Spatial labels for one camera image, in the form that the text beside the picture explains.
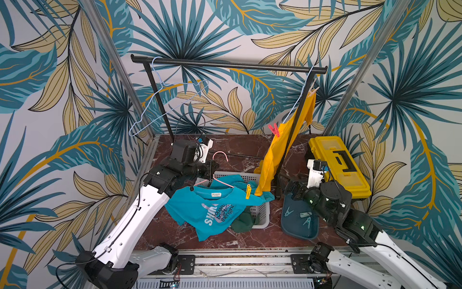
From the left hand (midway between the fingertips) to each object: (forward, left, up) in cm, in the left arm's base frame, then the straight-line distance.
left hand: (217, 168), depth 69 cm
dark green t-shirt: (-14, -11, -17) cm, 25 cm away
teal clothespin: (-5, -33, -28) cm, 44 cm away
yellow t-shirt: (-2, -20, +2) cm, 20 cm away
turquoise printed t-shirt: (-8, +2, -15) cm, 17 cm away
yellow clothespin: (-7, -12, -4) cm, 15 cm away
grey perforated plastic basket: (-8, -20, -25) cm, 33 cm away
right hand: (-4, -26, +2) cm, 26 cm away
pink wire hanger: (-3, +1, -1) cm, 3 cm away
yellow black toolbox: (+11, -58, -12) cm, 60 cm away
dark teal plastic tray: (-8, -39, -30) cm, 50 cm away
